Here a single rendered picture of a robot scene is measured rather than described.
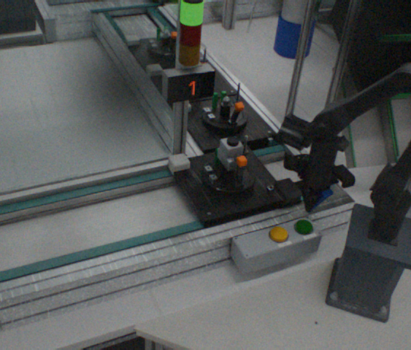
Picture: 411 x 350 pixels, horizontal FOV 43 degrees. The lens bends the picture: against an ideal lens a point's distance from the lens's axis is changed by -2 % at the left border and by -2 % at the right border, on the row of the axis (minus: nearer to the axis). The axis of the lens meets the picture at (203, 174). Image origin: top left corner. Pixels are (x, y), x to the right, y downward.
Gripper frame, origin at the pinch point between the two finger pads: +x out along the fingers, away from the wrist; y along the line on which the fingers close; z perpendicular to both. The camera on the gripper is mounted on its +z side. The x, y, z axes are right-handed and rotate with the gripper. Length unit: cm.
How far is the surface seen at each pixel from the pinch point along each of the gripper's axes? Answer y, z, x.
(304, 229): 0.9, -1.3, 7.8
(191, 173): 17.6, 26.9, 7.9
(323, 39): -84, 108, 19
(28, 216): 60, 31, 13
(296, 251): 3.3, -3.5, 12.5
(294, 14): -57, 97, 0
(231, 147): 10.7, 19.9, -3.6
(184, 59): 19.3, 31.5, -22.8
